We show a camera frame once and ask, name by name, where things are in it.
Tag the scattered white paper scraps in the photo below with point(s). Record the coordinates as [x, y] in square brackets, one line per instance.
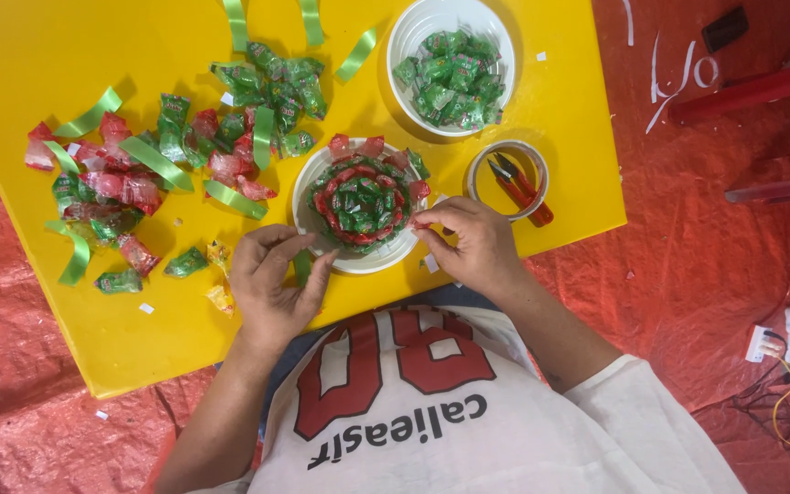
[146, 308]

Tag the scattered red green candy wrappers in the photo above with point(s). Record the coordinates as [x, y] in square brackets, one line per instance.
[110, 185]

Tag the yellow wrapped candy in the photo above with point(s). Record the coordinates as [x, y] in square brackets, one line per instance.
[219, 255]
[220, 300]

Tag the small black device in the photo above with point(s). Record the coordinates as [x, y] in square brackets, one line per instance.
[724, 29]

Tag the heap of green bowl candies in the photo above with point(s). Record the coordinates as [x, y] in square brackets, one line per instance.
[453, 79]

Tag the short green ribbon piece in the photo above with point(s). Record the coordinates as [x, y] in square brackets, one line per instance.
[303, 266]

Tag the person's right hand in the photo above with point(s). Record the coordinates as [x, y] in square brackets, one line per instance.
[484, 247]

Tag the person's left hand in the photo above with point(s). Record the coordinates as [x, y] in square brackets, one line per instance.
[275, 302]

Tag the scattered long green ribbon strips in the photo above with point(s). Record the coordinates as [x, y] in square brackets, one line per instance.
[155, 163]

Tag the red thread snips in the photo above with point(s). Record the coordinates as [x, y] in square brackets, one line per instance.
[529, 195]

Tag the clear tape roll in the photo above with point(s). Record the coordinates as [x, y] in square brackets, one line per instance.
[508, 145]

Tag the red tarpaulin ground sheet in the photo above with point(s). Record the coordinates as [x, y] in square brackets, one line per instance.
[676, 240]

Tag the red plastic chair leg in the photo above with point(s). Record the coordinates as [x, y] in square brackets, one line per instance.
[779, 189]
[745, 92]

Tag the white plastic bowl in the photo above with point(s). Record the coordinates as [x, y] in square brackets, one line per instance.
[409, 27]

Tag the round red green candy wreath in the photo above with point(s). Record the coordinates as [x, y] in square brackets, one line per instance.
[361, 202]

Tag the single red candy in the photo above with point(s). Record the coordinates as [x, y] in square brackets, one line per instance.
[420, 223]

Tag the white power adapter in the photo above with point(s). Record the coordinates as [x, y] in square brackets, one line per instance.
[760, 344]

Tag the person's white printed shirt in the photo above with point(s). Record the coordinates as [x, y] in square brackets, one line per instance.
[477, 425]

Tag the white paper plate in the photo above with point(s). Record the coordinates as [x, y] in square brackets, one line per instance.
[367, 265]

